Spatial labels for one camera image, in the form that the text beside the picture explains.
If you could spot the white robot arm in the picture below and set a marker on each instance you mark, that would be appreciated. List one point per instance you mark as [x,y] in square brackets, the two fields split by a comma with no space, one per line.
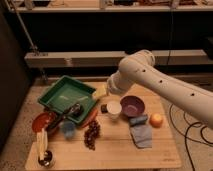
[138,68]

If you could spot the green plastic tray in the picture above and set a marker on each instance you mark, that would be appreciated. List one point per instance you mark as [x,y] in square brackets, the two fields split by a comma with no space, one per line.
[64,93]

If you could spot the yellow sponge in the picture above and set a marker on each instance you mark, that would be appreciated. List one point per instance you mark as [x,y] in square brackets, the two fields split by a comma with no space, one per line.
[100,92]

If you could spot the small dark cube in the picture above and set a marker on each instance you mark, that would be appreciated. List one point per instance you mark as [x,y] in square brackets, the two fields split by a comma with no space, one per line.
[104,108]

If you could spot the white paper cup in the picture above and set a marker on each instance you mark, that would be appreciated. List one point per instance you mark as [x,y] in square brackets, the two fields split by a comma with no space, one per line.
[114,109]

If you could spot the purple bowl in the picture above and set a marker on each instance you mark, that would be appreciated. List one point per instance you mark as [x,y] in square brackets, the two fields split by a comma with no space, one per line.
[132,106]

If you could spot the black ladle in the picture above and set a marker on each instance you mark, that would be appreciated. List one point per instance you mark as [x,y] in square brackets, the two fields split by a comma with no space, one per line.
[73,110]

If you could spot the bunch of dark grapes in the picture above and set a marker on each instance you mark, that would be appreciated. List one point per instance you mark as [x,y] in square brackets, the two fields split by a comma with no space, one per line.
[91,134]

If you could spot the blue plastic cup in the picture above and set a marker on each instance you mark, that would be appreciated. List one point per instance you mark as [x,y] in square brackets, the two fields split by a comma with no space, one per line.
[68,129]

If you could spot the grey blue cloth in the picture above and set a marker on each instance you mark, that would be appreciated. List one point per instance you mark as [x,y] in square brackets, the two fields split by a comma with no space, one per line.
[142,136]

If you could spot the orange fruit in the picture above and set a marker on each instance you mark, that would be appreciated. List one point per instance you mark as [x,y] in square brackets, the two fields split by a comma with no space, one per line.
[156,120]

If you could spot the red bowl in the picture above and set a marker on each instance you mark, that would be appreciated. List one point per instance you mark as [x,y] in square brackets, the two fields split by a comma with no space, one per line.
[42,122]

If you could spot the small metal bowl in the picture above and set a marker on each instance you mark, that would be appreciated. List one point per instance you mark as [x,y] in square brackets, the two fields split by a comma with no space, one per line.
[48,159]

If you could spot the diagonal metal pole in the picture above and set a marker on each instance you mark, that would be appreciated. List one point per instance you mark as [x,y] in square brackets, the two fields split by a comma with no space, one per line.
[33,46]

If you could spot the grey metal shelf rail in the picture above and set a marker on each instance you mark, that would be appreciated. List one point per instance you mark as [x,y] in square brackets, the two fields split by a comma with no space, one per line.
[112,58]

